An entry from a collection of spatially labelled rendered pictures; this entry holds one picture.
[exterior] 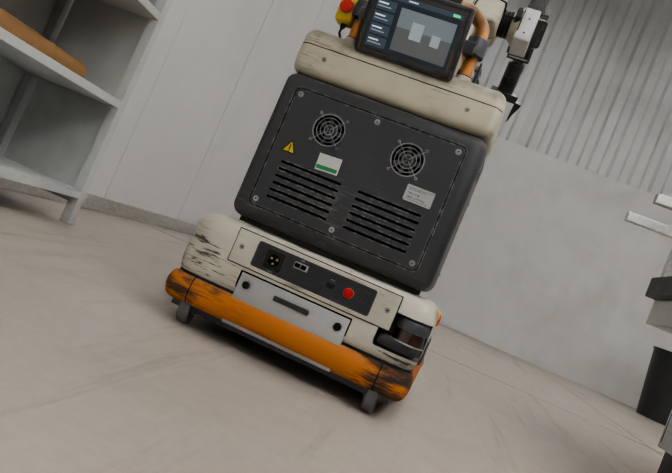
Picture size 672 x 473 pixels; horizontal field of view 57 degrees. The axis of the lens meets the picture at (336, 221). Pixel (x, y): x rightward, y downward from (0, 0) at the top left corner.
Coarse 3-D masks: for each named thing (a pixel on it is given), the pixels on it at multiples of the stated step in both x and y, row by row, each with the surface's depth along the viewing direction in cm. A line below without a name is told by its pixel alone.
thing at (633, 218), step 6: (630, 216) 210; (636, 216) 209; (642, 216) 209; (630, 222) 211; (636, 222) 209; (642, 222) 209; (648, 222) 208; (654, 222) 208; (648, 228) 209; (654, 228) 208; (660, 228) 208; (666, 228) 207; (666, 234) 207
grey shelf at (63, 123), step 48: (0, 0) 223; (48, 0) 244; (96, 0) 251; (144, 0) 229; (0, 48) 201; (96, 48) 248; (144, 48) 241; (0, 96) 241; (48, 96) 249; (96, 96) 227; (0, 144) 246; (48, 144) 246; (96, 144) 240
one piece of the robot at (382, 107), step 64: (320, 64) 156; (384, 64) 153; (320, 128) 154; (384, 128) 151; (448, 128) 149; (256, 192) 155; (320, 192) 153; (384, 192) 149; (448, 192) 146; (384, 256) 147
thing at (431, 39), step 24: (360, 0) 156; (384, 0) 148; (408, 0) 147; (432, 0) 145; (384, 24) 150; (408, 24) 148; (432, 24) 146; (456, 24) 144; (360, 48) 153; (384, 48) 152; (408, 48) 150; (432, 48) 148; (456, 48) 146; (480, 48) 149; (432, 72) 149
